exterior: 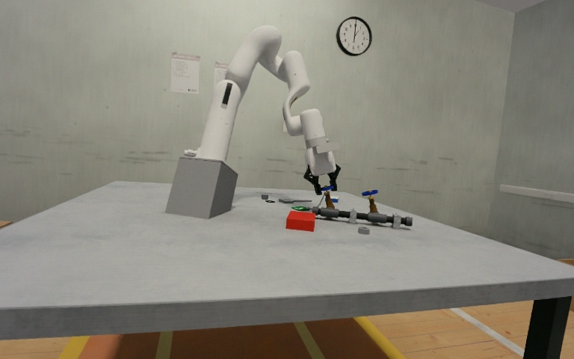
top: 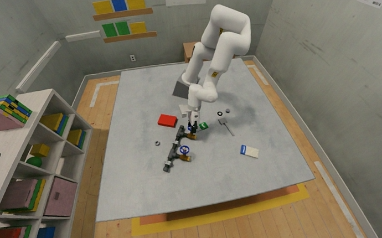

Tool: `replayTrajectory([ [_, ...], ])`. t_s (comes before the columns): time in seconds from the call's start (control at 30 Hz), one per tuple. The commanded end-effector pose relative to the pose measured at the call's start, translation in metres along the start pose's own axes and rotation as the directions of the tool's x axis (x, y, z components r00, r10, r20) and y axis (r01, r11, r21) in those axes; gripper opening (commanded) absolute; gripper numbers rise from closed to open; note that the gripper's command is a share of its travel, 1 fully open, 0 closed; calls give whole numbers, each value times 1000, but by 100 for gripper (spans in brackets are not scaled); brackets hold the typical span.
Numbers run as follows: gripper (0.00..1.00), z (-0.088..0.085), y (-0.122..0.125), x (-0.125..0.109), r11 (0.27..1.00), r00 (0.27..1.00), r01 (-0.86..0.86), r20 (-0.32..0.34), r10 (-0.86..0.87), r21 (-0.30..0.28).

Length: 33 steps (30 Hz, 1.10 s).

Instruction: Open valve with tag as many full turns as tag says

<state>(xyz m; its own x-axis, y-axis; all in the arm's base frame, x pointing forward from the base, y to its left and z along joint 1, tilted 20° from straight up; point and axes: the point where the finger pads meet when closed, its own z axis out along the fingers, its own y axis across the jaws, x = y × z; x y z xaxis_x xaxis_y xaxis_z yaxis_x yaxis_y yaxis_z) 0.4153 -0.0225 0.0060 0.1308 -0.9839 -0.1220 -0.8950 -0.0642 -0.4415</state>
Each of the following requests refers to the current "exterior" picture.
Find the grey pipe assembly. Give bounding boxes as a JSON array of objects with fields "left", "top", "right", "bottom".
[{"left": 312, "top": 190, "right": 413, "bottom": 230}]

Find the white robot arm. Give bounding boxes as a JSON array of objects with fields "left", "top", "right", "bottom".
[{"left": 184, "top": 25, "right": 341, "bottom": 163}]

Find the red block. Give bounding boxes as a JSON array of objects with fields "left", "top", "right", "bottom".
[{"left": 286, "top": 211, "right": 315, "bottom": 232}]

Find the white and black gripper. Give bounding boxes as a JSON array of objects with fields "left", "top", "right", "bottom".
[{"left": 303, "top": 147, "right": 341, "bottom": 195}]

